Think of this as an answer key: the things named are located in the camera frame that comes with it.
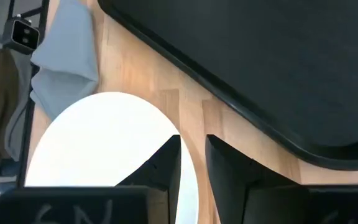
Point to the grey cloth napkin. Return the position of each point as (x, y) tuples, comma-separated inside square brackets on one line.
[(64, 53)]

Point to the small black camera box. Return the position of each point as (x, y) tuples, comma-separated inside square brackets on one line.
[(23, 34)]

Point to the black plastic serving tray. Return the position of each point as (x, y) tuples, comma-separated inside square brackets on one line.
[(275, 62)]

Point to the white round plate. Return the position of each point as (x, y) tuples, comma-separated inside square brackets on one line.
[(98, 143)]

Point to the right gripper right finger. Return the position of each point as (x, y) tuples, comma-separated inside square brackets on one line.
[(228, 174)]

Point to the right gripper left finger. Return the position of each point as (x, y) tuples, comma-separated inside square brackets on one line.
[(166, 168)]

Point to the black metal rig frame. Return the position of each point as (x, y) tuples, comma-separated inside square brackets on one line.
[(26, 140)]

